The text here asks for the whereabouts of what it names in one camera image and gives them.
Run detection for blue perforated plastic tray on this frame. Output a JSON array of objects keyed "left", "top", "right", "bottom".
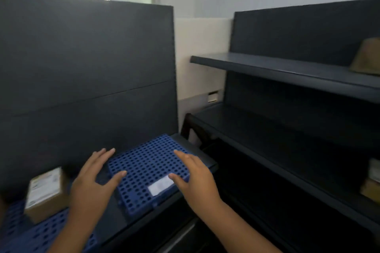
[{"left": 0, "top": 199, "right": 98, "bottom": 253}]

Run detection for person's left forearm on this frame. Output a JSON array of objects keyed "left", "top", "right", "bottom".
[{"left": 47, "top": 212, "right": 100, "bottom": 253}]

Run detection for person's right forearm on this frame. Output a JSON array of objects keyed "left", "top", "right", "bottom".
[{"left": 197, "top": 199, "right": 282, "bottom": 253}]

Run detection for brown cardboard box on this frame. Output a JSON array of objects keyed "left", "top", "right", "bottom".
[{"left": 360, "top": 178, "right": 380, "bottom": 205}]

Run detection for brown cone-shaped object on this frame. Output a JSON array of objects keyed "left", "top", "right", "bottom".
[{"left": 349, "top": 37, "right": 380, "bottom": 76}]

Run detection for dark shelf unit, tall panel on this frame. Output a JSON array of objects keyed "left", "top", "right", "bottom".
[{"left": 0, "top": 0, "right": 219, "bottom": 253}]

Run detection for dark shelf unit, two boards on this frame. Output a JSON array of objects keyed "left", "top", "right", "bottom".
[{"left": 180, "top": 0, "right": 380, "bottom": 253}]

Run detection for cardboard box with white label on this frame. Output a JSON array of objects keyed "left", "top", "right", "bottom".
[{"left": 24, "top": 167, "right": 70, "bottom": 224}]

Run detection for person's left hand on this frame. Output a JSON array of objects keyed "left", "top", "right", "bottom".
[{"left": 69, "top": 148, "right": 127, "bottom": 218}]

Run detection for blue perforated tray, white label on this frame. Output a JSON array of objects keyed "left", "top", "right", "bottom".
[{"left": 107, "top": 134, "right": 194, "bottom": 218}]

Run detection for person's right hand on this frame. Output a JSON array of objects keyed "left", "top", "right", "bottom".
[{"left": 169, "top": 150, "right": 224, "bottom": 216}]

